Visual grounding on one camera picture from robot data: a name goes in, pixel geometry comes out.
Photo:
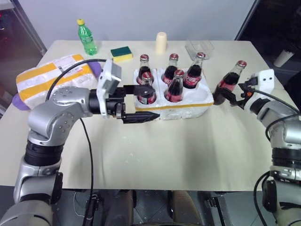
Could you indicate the white paper cup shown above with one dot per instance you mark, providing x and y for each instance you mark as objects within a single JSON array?
[{"x": 283, "y": 57}]

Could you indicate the green bottle yellow cap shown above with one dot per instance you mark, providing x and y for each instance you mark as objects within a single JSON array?
[{"x": 88, "y": 40}]

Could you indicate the clear plastic container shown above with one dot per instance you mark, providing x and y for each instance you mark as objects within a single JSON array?
[{"x": 200, "y": 46}]

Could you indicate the white styrofoam crate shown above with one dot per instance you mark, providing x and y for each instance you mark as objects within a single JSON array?
[{"x": 183, "y": 109}]

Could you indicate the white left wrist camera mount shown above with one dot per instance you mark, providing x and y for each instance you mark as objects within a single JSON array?
[{"x": 107, "y": 75}]

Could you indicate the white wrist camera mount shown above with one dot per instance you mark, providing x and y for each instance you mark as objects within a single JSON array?
[
  {"x": 107, "y": 75},
  {"x": 265, "y": 78}
]

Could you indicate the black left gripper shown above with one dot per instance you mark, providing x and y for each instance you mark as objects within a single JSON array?
[{"x": 115, "y": 106}]

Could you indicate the green and yellow sponge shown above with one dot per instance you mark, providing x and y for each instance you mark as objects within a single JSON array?
[{"x": 121, "y": 54}]

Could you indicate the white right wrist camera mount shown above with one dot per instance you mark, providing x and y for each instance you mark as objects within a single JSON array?
[{"x": 265, "y": 78}]

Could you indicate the cream plastic cup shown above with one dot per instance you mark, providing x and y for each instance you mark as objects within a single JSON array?
[{"x": 161, "y": 42}]

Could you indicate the yellow white packaged bag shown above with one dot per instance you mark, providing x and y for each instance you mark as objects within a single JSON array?
[{"x": 47, "y": 77}]

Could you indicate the purple cloth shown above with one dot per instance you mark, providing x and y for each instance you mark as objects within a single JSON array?
[{"x": 20, "y": 102}]

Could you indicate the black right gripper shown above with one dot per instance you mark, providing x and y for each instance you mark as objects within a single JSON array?
[{"x": 247, "y": 94}]

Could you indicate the dark glass cabinet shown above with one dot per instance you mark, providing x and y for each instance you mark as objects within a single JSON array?
[{"x": 14, "y": 47}]

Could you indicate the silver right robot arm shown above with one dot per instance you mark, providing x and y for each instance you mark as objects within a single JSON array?
[{"x": 282, "y": 131}]

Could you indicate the black table frame clamp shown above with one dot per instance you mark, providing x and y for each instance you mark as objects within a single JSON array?
[{"x": 215, "y": 207}]

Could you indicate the glass cola bottle red cap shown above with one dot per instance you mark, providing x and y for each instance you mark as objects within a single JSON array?
[
  {"x": 194, "y": 75},
  {"x": 147, "y": 94},
  {"x": 171, "y": 71},
  {"x": 231, "y": 78},
  {"x": 175, "y": 88},
  {"x": 144, "y": 70}
]

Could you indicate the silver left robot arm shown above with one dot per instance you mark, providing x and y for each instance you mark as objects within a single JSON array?
[{"x": 54, "y": 117}]

